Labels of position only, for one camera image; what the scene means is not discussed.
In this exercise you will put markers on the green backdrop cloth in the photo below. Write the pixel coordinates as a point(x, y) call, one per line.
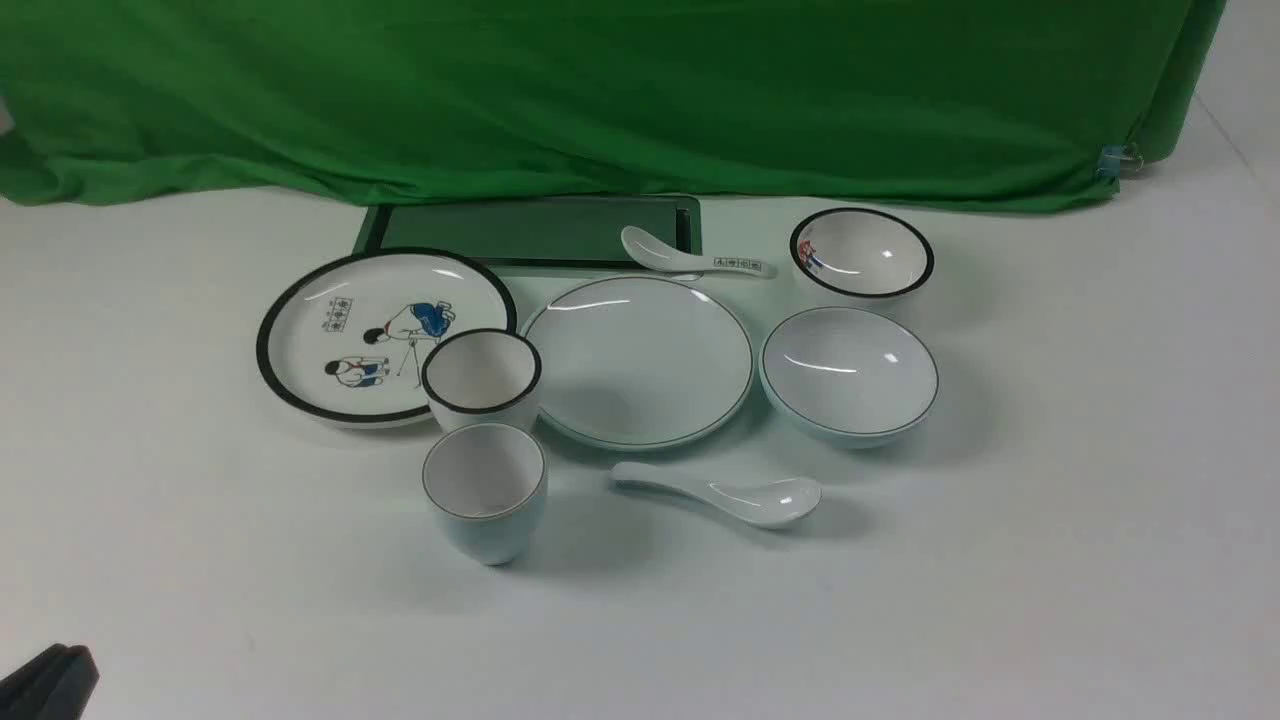
point(978, 105)

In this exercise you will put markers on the pale green cup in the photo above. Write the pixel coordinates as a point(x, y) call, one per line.
point(488, 486)

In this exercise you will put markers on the black-rimmed illustrated plate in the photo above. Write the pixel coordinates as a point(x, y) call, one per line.
point(345, 344)

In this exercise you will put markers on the black-rimmed illustrated bowl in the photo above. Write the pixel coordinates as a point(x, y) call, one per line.
point(858, 257)

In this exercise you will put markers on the pale green bowl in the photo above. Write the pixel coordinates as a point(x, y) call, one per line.
point(848, 377)

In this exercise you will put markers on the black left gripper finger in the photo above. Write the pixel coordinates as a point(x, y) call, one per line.
point(55, 684)

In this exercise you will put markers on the dark green rectangular tray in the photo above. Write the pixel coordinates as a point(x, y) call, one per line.
point(580, 232)

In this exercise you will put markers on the black-rimmed white cup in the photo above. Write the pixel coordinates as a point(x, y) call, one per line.
point(481, 377)

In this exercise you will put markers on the blue binder clip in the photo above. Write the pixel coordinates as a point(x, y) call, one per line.
point(1119, 160)

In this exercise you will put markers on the white spoon with characters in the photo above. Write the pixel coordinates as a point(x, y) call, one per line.
point(646, 250)

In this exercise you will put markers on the plain white spoon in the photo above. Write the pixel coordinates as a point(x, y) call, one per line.
point(773, 506)

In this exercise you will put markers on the pale green plate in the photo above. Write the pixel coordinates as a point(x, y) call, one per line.
point(634, 363)

